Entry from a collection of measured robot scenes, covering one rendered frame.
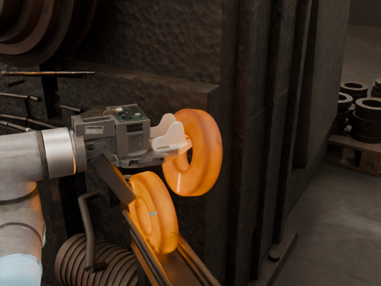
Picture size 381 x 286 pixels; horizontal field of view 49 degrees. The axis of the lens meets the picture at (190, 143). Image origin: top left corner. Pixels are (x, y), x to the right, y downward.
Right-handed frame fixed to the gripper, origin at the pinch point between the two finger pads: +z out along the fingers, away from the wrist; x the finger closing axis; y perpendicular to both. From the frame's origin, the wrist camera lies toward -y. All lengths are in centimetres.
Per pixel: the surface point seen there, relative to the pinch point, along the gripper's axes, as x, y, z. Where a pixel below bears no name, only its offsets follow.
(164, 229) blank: -7.7, -11.2, -7.6
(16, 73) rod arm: 35.2, 4.3, -26.1
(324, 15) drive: 60, 9, 77
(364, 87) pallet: 134, -55, 186
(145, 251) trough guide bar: -7.5, -15.0, -10.9
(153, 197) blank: -4.4, -6.8, -8.3
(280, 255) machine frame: 38, -76, 57
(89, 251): 10.7, -28.0, -17.5
